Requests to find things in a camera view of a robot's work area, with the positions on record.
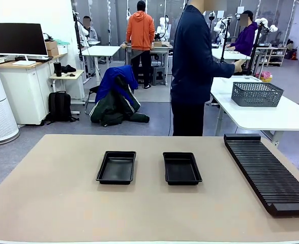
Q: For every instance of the black tripod stand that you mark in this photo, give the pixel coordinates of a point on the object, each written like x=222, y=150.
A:
x=225, y=40
x=77, y=43
x=256, y=45

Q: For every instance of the grey step stool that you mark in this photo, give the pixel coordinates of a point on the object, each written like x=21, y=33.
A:
x=158, y=75

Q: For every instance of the brown cardboard box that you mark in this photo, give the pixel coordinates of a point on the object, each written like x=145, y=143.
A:
x=51, y=45
x=53, y=52

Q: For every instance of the black cloth bundle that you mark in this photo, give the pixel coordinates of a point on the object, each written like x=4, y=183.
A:
x=68, y=69

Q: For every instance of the white desk wooden top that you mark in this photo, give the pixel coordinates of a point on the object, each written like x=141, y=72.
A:
x=25, y=89

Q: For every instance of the small white side table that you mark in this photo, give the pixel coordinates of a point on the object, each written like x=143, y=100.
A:
x=70, y=75

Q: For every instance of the wooden shelf unit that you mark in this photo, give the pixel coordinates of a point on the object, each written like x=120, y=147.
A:
x=276, y=54

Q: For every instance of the black tumbler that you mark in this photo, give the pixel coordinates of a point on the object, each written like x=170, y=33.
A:
x=57, y=69

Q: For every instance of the dark green jacket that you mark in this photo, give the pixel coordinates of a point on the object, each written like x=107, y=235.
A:
x=108, y=109

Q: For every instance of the white workbench table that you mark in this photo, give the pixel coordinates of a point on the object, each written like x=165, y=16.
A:
x=216, y=53

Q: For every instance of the grey plastic basket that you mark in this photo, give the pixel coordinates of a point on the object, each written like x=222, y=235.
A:
x=256, y=97

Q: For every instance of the blue jacket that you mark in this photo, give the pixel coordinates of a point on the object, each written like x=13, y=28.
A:
x=111, y=81

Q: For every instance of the navy person's right hand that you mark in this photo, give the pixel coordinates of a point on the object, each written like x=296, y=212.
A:
x=239, y=66

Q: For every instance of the large white table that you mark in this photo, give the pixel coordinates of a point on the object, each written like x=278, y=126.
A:
x=253, y=117

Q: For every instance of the black folding chair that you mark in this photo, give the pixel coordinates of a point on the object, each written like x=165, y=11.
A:
x=93, y=89

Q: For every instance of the person in orange hoodie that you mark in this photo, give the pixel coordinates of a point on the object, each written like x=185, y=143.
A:
x=140, y=30

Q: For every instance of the person in navy jacket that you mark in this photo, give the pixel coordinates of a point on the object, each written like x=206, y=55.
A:
x=190, y=63

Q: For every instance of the black plastic ESD tray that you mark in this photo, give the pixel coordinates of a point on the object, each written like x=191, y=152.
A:
x=116, y=169
x=181, y=170

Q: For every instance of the navy-sleeved right forearm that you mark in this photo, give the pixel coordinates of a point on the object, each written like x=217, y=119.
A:
x=223, y=69

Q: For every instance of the white table with boxes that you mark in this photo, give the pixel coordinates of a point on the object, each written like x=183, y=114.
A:
x=162, y=48

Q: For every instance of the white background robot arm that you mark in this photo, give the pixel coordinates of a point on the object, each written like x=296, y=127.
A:
x=219, y=26
x=264, y=23
x=162, y=25

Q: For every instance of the black slotted rack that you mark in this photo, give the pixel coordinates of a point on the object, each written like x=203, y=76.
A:
x=266, y=172

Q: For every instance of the pink bag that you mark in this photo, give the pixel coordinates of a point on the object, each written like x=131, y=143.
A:
x=265, y=75

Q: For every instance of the black keyboard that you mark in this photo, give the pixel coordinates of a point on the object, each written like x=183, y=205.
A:
x=35, y=60

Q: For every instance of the white height-adjustable table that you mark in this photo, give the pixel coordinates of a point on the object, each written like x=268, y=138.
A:
x=101, y=50

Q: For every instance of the person in purple hoodie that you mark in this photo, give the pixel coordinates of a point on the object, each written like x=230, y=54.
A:
x=246, y=38

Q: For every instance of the black backpack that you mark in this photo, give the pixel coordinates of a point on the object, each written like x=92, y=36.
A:
x=60, y=106

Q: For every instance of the white storage bin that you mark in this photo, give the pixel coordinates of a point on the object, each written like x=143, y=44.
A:
x=63, y=49

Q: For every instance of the white-framed computer monitor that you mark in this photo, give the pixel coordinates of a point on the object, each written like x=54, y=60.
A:
x=17, y=39

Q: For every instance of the seated person in grey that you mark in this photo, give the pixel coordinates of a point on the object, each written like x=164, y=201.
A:
x=91, y=33

